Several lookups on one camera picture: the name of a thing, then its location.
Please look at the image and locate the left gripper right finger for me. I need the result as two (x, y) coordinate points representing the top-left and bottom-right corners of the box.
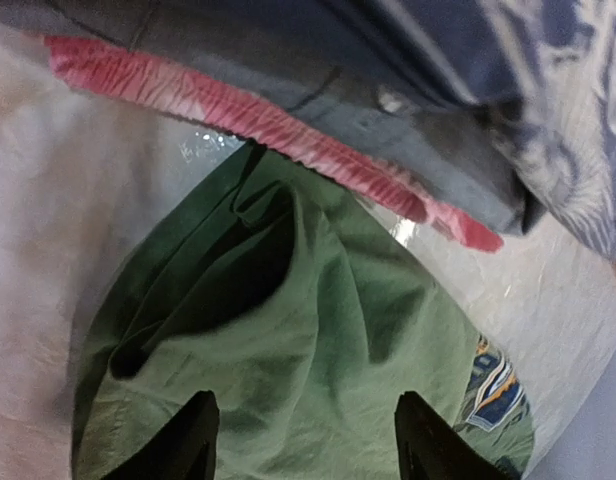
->
(394, 392), (512, 480)

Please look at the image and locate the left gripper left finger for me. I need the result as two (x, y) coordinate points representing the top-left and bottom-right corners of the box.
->
(105, 391), (219, 480)

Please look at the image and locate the green tank top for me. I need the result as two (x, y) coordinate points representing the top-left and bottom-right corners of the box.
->
(71, 142), (534, 479)

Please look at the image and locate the folded grey garment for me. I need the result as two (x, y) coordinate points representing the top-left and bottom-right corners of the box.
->
(0, 1), (544, 235)

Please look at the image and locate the folded pink garment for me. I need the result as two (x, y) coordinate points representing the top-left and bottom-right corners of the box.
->
(43, 35), (504, 253)

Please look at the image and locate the folded navy graphic shirt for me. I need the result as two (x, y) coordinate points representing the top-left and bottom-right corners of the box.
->
(307, 0), (616, 264)

